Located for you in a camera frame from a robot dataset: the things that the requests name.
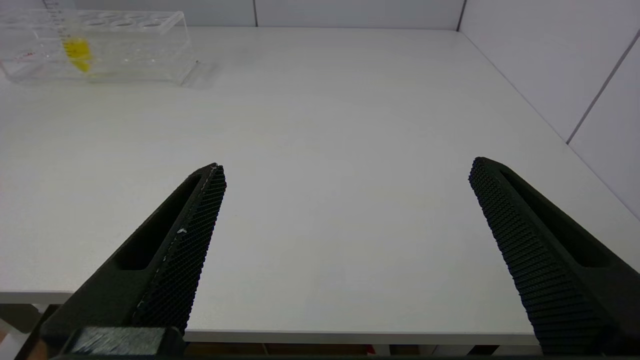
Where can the clear acrylic test tube rack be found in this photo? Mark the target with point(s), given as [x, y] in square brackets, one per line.
[165, 50]

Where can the test tube with yellow pigment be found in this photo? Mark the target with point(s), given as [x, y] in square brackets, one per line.
[76, 51]

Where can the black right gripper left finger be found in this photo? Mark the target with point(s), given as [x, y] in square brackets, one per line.
[175, 260]

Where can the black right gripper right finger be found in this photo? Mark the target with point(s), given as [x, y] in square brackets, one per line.
[550, 280]

